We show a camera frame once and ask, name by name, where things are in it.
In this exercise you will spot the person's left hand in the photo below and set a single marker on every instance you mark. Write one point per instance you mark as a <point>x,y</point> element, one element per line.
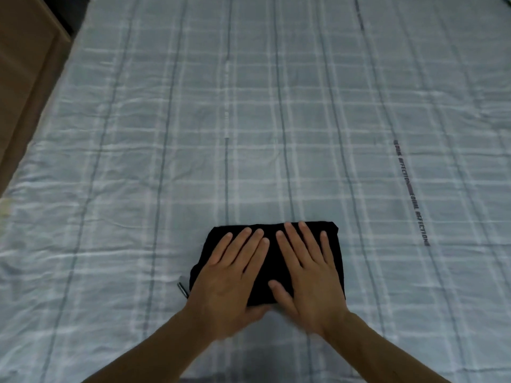
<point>219,299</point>

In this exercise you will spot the person's left thumb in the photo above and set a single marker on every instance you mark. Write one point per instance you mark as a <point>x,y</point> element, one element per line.
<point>259,311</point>

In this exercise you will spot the brown wooden cabinet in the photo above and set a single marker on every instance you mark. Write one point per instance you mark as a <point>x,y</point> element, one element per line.
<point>24,75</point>

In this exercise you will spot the person's right hand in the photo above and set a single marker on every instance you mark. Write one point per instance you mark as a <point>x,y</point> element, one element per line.
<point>315,295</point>

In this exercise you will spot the person's right middle finger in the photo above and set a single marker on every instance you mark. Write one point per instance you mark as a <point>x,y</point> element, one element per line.
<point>299,245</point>

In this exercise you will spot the person's right thumb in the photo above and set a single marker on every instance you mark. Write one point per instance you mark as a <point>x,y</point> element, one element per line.
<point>282,294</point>

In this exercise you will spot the person's left forearm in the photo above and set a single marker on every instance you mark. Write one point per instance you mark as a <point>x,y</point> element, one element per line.
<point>159,351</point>

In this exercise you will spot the small grey garment tag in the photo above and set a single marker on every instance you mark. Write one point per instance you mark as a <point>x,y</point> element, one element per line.
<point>183,289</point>

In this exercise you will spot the person's right little finger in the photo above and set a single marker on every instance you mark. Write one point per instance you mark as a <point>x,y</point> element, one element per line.
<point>328,251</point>

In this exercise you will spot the black garment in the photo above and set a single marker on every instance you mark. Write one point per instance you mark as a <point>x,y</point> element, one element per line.
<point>271,259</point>

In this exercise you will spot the person's left little finger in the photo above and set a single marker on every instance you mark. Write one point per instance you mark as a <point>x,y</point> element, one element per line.
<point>219,253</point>

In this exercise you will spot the light blue plaid bedsheet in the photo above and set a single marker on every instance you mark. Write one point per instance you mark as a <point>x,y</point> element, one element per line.
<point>279,115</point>

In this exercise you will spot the person's left middle finger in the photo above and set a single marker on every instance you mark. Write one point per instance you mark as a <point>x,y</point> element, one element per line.
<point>250,253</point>

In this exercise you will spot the person's right forearm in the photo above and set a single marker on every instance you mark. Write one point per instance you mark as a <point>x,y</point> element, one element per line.
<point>379,351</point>

